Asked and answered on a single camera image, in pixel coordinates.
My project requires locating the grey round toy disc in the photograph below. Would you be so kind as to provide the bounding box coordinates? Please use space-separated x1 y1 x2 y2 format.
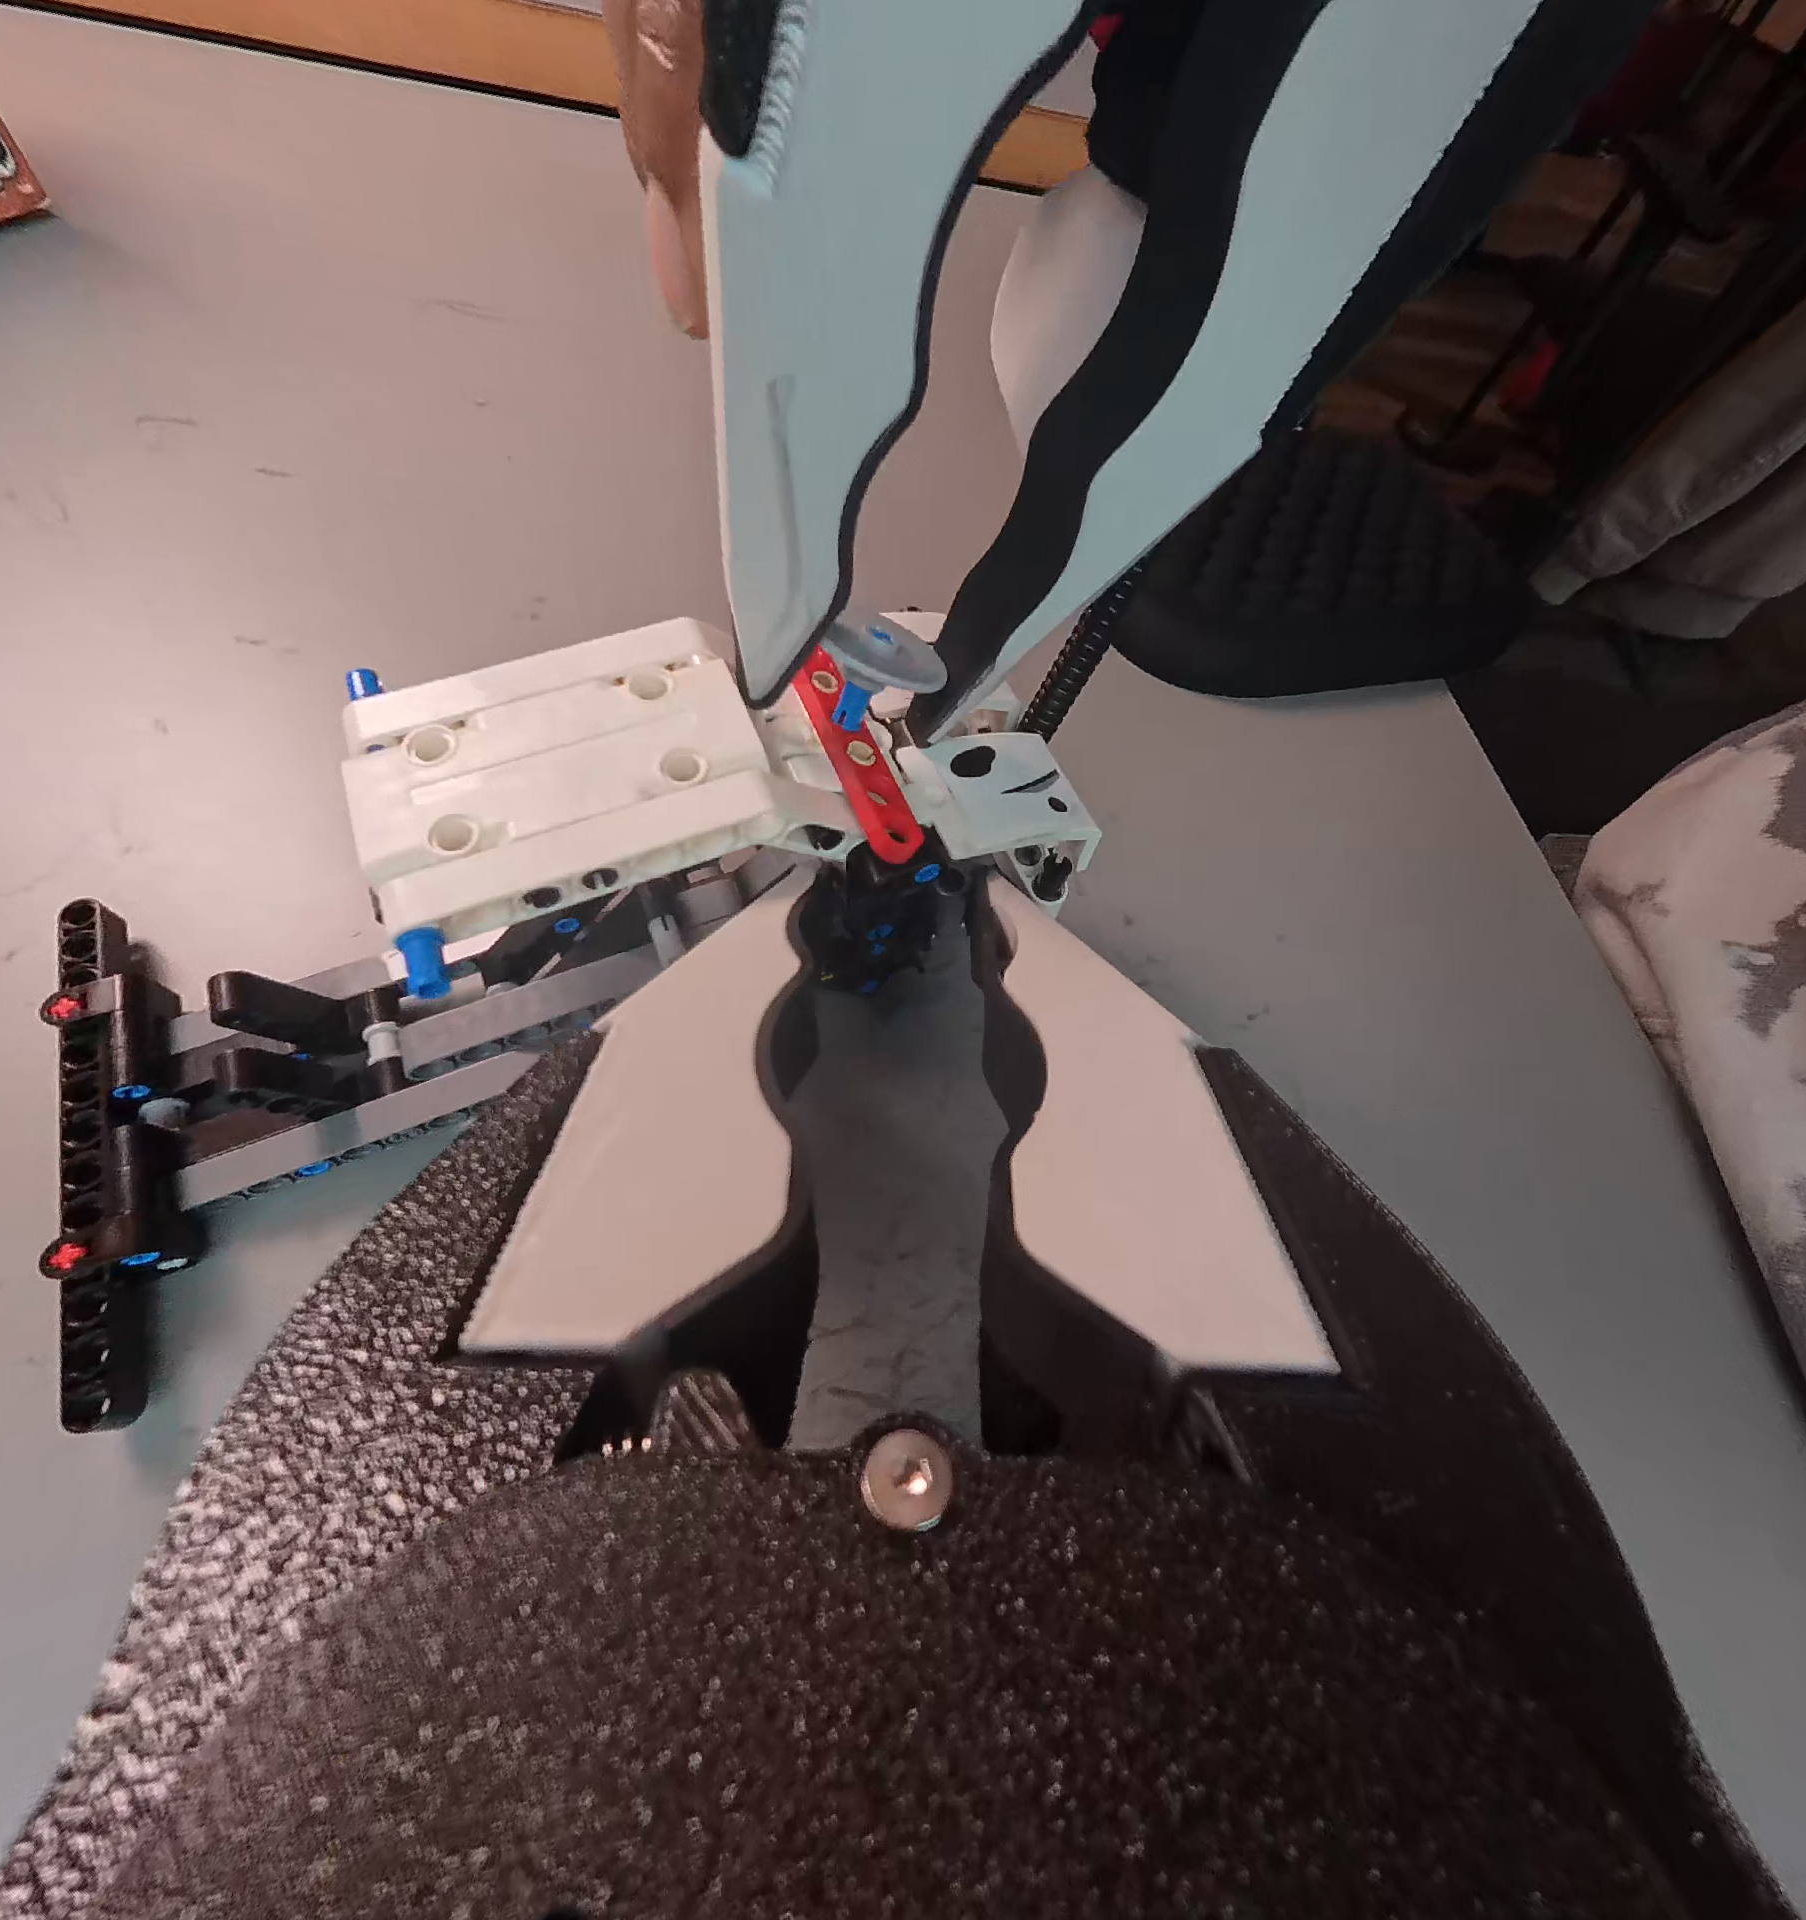
820 617 947 695

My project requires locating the white black toy truck chassis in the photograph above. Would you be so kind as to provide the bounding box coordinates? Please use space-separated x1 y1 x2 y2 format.
34 577 1144 1433

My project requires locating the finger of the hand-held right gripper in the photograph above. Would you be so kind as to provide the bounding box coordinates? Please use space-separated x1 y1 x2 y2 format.
922 0 1551 745
699 0 1100 709

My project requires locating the grey desk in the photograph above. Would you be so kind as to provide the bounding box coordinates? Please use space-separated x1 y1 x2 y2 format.
0 6 1806 1862

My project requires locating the wood-edged grey table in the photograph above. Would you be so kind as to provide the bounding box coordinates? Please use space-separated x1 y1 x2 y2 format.
93 0 1100 189

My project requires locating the person's right hand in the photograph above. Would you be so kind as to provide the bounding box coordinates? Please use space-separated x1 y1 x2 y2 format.
609 0 718 339

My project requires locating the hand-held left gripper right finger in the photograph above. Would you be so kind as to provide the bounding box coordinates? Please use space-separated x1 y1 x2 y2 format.
970 885 1346 1450

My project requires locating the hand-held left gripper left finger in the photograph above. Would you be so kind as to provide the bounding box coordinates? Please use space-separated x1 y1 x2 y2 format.
461 885 846 1450

